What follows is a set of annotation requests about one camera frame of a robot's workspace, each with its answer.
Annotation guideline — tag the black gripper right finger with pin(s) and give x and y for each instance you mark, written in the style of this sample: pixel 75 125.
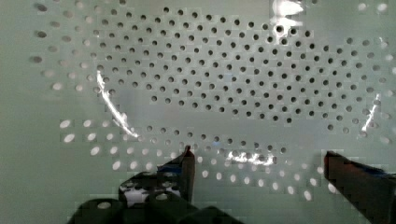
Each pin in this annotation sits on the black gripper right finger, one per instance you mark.
pixel 370 190

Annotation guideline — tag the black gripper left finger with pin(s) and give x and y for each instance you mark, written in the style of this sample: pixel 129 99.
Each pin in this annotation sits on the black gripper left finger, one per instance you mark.
pixel 176 176

